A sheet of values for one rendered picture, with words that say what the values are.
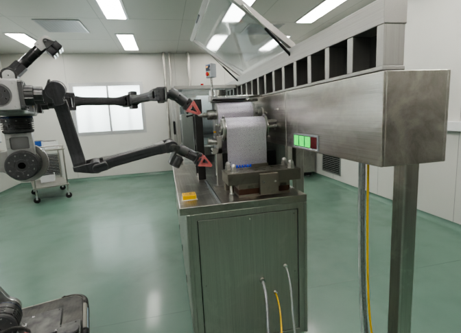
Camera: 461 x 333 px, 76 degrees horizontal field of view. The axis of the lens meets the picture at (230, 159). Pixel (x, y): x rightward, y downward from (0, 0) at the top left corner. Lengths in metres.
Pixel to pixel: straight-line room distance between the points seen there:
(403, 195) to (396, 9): 0.62
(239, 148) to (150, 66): 5.77
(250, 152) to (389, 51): 0.94
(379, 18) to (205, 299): 1.41
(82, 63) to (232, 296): 6.51
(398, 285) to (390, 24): 0.93
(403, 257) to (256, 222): 0.65
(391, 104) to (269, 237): 0.89
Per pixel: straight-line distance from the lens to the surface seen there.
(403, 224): 1.26
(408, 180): 1.22
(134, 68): 7.30
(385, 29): 1.07
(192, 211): 1.44
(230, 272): 1.61
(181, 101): 1.67
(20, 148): 1.78
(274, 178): 1.54
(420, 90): 1.12
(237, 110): 1.92
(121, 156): 1.56
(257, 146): 1.72
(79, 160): 1.55
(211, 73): 2.25
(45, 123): 7.63
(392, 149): 1.06
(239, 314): 1.75
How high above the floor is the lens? 1.33
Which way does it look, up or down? 9 degrees down
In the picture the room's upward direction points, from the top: 3 degrees counter-clockwise
